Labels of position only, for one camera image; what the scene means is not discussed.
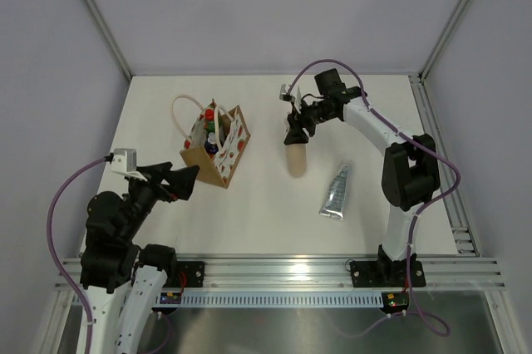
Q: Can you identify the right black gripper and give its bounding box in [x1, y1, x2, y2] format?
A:
[284, 99, 335, 145]

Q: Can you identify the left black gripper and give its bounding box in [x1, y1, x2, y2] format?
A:
[120, 161, 199, 242]

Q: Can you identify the beige pump lotion bottle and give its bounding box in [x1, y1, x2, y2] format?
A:
[284, 144, 307, 178]

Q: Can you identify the orange blue spray bottle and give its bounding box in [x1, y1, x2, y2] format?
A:
[204, 132, 219, 158]

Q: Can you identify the green dish soap bottle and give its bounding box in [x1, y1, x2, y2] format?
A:
[204, 107, 215, 135]

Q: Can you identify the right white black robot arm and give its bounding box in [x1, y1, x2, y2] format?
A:
[279, 69, 441, 288]

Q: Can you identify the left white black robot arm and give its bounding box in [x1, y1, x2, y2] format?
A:
[80, 155, 200, 353]

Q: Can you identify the silver toothpaste tube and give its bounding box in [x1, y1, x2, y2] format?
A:
[318, 164, 352, 220]

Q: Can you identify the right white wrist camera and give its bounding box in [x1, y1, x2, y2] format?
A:
[279, 84, 302, 114]

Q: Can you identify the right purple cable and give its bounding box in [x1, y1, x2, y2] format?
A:
[288, 58, 462, 338]

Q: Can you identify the purple cable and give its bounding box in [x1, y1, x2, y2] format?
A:
[288, 58, 462, 338]
[47, 156, 174, 354]

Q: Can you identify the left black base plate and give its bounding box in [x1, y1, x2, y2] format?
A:
[164, 261, 205, 288]

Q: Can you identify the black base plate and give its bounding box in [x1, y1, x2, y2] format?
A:
[164, 261, 205, 288]
[349, 257, 426, 288]

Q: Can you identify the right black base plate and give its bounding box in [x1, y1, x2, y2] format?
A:
[349, 257, 426, 288]

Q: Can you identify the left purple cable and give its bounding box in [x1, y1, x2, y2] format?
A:
[47, 156, 174, 354]

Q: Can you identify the white slotted cable duct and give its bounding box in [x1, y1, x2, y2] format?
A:
[70, 291, 386, 309]

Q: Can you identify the aluminium mounting rail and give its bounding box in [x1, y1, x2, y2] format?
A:
[53, 256, 506, 291]

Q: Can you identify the right side aluminium rail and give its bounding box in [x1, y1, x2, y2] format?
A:
[408, 74, 480, 257]

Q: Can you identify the left aluminium frame post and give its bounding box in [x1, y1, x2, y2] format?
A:
[81, 0, 135, 82]

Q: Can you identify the aluminium frame post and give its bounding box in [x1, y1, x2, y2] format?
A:
[81, 0, 135, 82]
[418, 0, 473, 83]

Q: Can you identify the right aluminium frame post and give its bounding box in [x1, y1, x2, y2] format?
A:
[418, 0, 473, 83]

